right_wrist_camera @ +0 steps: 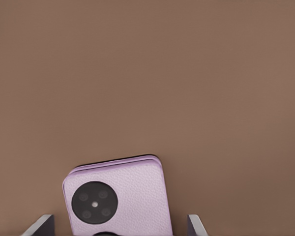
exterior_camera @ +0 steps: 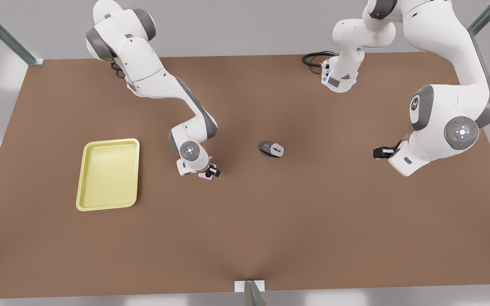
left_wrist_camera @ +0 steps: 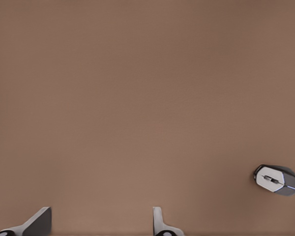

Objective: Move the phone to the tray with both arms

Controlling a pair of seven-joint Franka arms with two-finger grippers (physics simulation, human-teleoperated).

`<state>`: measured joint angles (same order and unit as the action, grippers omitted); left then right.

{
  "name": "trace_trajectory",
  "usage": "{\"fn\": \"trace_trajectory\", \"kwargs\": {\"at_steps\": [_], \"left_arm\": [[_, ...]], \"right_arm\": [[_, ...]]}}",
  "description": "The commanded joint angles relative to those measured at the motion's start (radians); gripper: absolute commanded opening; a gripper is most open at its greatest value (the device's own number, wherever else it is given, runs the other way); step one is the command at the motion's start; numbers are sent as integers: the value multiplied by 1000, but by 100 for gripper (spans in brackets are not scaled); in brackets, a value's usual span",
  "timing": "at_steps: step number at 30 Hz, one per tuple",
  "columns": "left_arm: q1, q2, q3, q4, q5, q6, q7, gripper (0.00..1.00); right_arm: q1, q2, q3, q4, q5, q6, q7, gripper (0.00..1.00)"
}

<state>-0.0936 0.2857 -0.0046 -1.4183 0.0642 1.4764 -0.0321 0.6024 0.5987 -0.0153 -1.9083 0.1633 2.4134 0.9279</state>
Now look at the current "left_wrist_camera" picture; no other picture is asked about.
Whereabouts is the grey and white computer mouse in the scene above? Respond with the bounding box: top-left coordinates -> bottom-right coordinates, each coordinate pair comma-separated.
252,164 -> 295,197

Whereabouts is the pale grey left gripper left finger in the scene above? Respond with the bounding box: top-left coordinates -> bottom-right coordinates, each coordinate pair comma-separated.
0,206 -> 52,236

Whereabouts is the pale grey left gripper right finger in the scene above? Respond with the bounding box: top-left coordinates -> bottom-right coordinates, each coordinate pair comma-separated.
152,206 -> 185,236

